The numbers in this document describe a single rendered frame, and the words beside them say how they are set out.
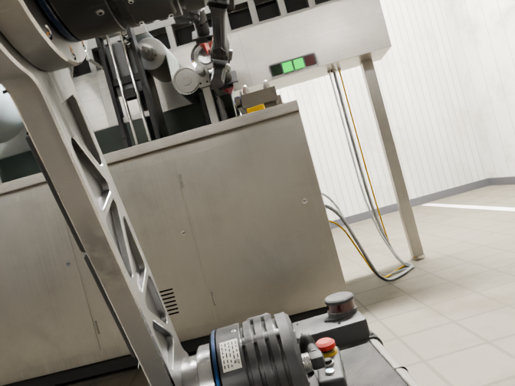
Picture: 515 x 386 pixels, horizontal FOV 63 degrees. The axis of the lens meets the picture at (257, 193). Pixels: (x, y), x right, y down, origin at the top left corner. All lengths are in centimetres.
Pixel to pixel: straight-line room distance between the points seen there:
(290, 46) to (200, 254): 121
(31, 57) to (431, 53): 483
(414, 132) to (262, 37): 282
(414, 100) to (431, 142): 48
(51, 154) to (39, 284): 154
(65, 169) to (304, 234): 129
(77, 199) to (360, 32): 206
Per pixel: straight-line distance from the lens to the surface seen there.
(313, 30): 237
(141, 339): 57
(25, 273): 200
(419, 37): 510
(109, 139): 245
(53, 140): 46
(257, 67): 232
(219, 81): 179
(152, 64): 208
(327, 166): 453
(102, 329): 190
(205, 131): 166
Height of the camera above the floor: 61
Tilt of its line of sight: 1 degrees down
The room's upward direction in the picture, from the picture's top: 15 degrees counter-clockwise
